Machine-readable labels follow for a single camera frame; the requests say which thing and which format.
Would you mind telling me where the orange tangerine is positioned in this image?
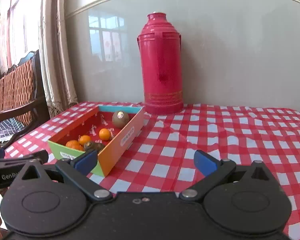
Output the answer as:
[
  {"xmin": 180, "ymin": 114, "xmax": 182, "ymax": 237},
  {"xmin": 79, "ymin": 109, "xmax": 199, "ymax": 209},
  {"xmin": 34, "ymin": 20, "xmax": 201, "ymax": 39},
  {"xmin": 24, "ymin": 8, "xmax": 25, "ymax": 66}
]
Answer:
[
  {"xmin": 78, "ymin": 135, "xmax": 91, "ymax": 146},
  {"xmin": 98, "ymin": 128, "xmax": 112, "ymax": 141},
  {"xmin": 65, "ymin": 140, "xmax": 84, "ymax": 151}
]

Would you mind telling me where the plaid blue white blanket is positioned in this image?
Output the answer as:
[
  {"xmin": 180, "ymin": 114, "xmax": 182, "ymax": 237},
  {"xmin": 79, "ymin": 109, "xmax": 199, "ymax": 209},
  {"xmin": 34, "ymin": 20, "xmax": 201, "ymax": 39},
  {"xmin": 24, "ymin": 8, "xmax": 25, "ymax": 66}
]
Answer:
[{"xmin": 0, "ymin": 118, "xmax": 25, "ymax": 142}]

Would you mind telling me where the colourful cardboard box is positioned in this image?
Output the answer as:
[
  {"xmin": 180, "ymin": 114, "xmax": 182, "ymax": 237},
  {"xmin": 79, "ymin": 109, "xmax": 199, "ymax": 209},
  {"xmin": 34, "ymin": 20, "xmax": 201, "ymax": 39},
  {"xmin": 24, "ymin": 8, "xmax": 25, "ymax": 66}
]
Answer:
[{"xmin": 48, "ymin": 103, "xmax": 144, "ymax": 177}]

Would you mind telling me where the red checkered tablecloth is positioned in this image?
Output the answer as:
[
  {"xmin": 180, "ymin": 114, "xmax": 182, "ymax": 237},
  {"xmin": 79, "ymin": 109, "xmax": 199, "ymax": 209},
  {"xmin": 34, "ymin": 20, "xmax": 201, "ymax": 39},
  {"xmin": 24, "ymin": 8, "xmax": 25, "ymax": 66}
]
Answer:
[{"xmin": 1, "ymin": 102, "xmax": 300, "ymax": 239}]

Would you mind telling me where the brown kiwi with sticker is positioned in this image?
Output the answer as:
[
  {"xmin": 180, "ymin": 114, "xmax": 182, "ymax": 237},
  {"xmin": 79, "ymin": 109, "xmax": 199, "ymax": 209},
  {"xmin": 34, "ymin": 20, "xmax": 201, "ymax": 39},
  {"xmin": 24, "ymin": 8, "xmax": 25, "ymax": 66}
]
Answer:
[{"xmin": 112, "ymin": 111, "xmax": 130, "ymax": 129}]

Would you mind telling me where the beige curtain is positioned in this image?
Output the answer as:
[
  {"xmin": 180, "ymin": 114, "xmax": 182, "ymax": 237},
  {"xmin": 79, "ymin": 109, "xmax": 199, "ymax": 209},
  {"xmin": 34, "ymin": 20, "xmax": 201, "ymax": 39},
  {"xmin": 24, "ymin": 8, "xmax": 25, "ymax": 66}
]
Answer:
[{"xmin": 39, "ymin": 0, "xmax": 78, "ymax": 118}]

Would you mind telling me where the red thermos flask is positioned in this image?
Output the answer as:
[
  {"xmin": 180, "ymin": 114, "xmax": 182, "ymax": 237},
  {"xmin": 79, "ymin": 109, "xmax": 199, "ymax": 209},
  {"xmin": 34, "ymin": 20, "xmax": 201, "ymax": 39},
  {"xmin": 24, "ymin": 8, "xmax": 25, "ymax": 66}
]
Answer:
[{"xmin": 137, "ymin": 12, "xmax": 183, "ymax": 115}]

